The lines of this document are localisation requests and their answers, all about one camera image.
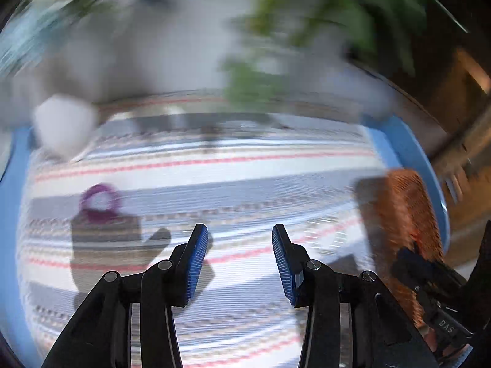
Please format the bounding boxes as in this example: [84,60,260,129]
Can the purple spiral hair tie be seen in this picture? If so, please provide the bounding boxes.
[79,183,122,224]

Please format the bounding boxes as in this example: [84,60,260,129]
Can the brown wicker basket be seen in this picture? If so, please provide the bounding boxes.
[373,169,448,330]

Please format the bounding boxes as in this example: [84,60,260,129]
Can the striped woven table mat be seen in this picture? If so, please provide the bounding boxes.
[17,96,386,367]

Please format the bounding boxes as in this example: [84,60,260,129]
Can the white ribbed vase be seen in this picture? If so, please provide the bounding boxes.
[33,94,100,161]

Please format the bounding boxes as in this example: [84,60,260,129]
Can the green leafy plant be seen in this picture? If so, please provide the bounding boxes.
[222,0,426,108]

